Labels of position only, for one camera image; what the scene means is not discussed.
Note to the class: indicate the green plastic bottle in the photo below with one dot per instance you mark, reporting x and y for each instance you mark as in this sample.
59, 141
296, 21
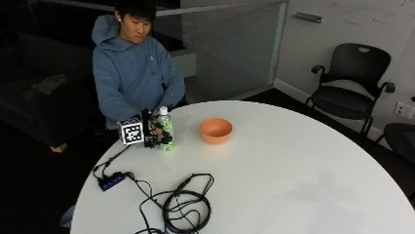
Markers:
166, 130

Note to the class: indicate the white marker cube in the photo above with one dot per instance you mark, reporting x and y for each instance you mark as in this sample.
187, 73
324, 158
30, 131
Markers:
131, 131

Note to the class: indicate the orange bowl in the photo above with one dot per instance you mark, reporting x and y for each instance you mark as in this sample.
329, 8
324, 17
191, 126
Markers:
216, 130

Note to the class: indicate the black usb hub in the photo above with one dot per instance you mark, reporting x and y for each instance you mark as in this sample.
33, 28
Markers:
112, 181

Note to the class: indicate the the person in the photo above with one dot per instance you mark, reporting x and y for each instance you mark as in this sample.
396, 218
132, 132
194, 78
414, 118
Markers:
130, 71

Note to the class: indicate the dark sofa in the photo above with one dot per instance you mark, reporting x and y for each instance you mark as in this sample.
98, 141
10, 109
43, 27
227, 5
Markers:
43, 94

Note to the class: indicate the glass partition panel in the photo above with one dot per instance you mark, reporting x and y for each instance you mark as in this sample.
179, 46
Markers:
233, 48

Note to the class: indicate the black office chair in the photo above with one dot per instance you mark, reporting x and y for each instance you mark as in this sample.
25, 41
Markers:
402, 139
351, 87

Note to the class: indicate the grey wall tray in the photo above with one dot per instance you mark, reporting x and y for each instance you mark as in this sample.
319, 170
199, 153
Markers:
308, 17

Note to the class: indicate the white wall outlet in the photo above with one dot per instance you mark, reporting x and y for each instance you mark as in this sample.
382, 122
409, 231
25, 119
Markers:
404, 110

